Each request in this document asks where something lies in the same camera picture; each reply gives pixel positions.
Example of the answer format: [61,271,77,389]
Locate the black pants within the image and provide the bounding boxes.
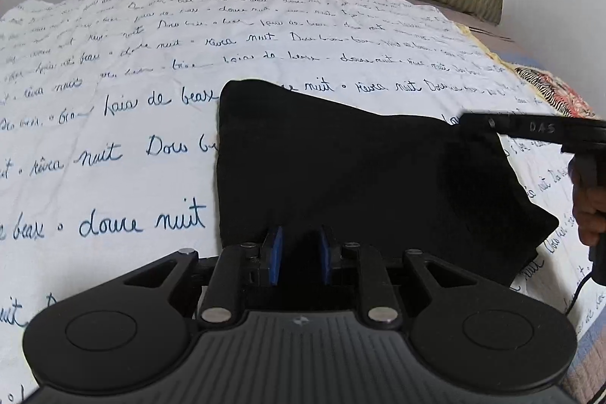
[216,80,559,312]

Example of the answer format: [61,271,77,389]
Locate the person's right hand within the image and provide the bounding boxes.
[568,158,606,247]

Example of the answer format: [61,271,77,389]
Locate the floral patterned blanket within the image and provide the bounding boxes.
[512,65,598,119]

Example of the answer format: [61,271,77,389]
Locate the white bedsheet with blue script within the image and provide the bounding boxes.
[1,0,605,403]

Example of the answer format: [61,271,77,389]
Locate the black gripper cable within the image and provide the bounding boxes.
[563,267,597,317]

